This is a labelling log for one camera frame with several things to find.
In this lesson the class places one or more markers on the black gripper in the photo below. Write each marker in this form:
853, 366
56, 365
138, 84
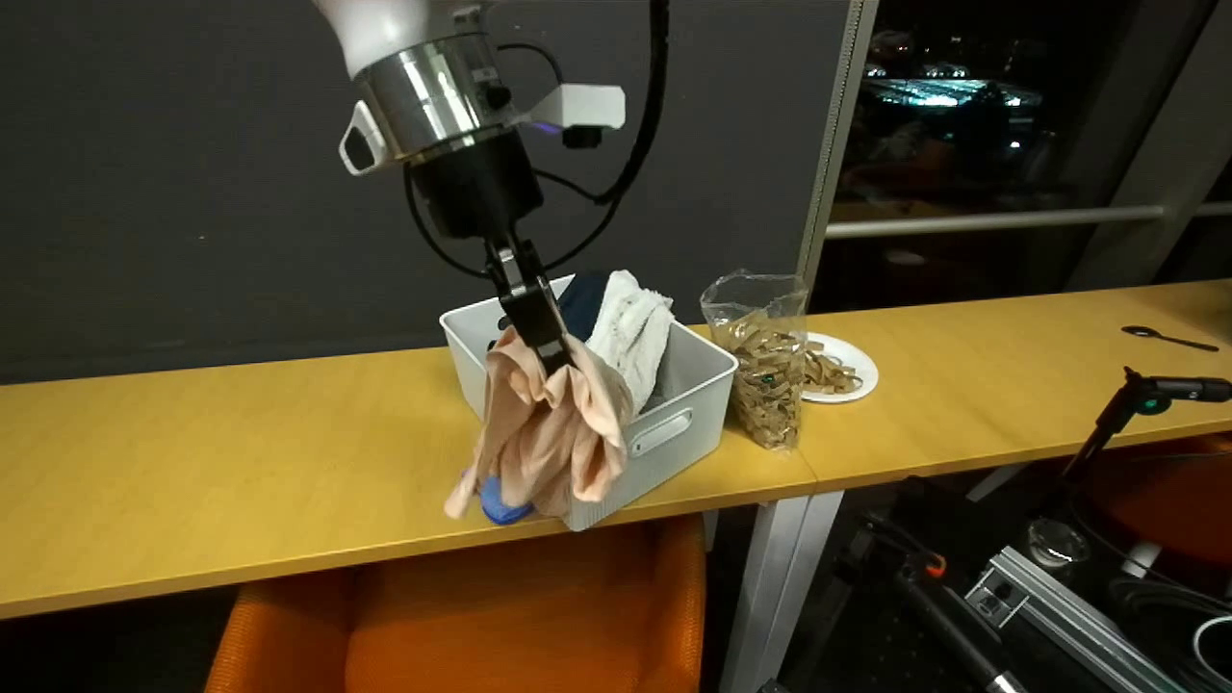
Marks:
474, 187

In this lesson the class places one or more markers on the pink shirt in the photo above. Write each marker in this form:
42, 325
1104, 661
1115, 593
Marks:
553, 438

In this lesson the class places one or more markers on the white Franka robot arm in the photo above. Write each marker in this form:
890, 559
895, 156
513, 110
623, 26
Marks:
386, 42

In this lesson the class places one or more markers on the orange chair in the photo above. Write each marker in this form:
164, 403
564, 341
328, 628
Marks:
488, 619

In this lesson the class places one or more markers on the dark cloth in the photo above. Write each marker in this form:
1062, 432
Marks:
581, 307

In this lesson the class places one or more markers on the white cloth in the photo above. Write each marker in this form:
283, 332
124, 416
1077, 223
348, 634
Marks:
636, 332

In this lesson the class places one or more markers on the white plastic storage bin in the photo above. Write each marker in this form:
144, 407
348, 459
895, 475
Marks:
678, 388

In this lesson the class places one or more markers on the small blue object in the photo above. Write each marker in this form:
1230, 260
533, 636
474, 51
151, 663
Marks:
504, 506

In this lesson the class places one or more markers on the clear bag of snacks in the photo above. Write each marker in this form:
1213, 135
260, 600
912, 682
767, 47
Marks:
763, 371

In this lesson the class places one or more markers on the pile of tan rubber bands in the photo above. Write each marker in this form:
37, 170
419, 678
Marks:
835, 371

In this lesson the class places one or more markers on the white paper plate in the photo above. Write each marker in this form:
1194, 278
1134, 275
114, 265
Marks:
858, 371

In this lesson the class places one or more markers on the white table leg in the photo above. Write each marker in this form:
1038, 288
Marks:
777, 591

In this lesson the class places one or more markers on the round metal knob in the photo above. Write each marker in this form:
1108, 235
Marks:
1057, 541

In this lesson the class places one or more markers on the black stand with green light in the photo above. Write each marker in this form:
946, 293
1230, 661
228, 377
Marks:
1140, 392

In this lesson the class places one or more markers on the black spoon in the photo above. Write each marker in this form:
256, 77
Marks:
1160, 335

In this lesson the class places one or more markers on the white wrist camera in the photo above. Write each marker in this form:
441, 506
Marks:
583, 104

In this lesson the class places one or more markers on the aluminium rail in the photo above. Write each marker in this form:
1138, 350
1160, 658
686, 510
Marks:
1065, 619

